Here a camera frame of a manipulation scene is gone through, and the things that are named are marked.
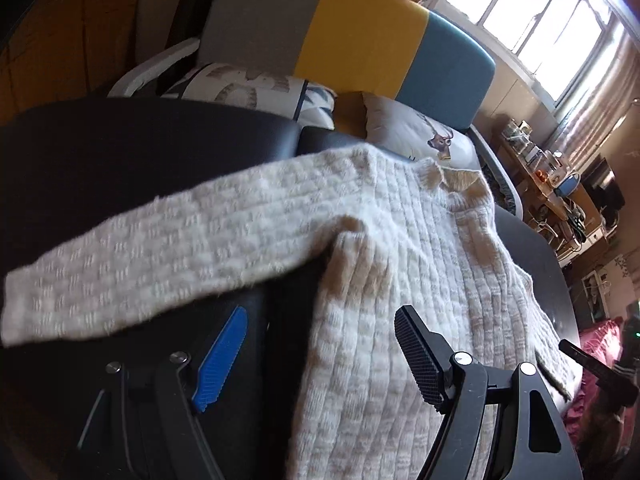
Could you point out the cream knitted sweater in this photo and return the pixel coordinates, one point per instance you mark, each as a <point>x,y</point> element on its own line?
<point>400,240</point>

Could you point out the group of jars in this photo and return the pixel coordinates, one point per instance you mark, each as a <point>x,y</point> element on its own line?
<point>525,145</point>

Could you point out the sheer pink curtain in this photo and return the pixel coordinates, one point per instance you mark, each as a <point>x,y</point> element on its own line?
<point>605,90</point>

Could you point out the white cabinet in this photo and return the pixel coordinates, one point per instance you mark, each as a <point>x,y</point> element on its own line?
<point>597,290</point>

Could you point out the blue chair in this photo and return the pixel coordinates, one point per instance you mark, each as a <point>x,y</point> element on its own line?
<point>567,187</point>

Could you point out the black rolled mat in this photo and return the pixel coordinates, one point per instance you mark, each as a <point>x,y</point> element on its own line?
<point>187,5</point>

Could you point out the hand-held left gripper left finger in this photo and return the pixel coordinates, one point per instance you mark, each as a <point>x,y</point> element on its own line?
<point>222,360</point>

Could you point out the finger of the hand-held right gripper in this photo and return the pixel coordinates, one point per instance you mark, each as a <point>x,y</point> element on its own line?
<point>580,357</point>

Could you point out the grey yellow blue sofa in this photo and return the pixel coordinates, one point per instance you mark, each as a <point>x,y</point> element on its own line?
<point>360,35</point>

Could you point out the white framed window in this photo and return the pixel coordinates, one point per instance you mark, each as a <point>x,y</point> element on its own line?
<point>530,5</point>

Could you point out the black monitor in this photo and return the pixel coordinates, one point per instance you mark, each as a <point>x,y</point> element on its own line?
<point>602,187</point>

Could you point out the deer print pillow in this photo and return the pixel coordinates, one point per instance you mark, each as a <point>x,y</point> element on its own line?
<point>405,125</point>

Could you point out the geometric print pillow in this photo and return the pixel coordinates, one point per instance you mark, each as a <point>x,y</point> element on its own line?
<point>235,87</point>

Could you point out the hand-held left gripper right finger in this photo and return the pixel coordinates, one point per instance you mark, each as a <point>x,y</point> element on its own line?
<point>417,360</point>

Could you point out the wooden desk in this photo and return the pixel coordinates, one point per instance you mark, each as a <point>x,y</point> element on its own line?
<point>550,205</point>

